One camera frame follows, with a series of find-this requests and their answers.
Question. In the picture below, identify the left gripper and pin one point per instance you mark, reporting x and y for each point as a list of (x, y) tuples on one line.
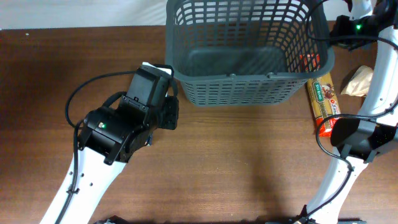
[(172, 103)]

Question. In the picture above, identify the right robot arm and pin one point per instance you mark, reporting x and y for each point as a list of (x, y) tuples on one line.
[(357, 139)]

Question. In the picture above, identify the spaghetti pasta package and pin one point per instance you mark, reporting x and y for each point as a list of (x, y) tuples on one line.
[(321, 90)]

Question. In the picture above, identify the grey plastic basket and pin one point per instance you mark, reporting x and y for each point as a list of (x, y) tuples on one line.
[(248, 52)]

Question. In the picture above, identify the crumpled beige paper bag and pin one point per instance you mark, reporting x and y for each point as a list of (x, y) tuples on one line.
[(359, 83)]

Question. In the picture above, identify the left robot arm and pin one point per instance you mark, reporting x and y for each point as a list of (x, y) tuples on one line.
[(105, 140)]

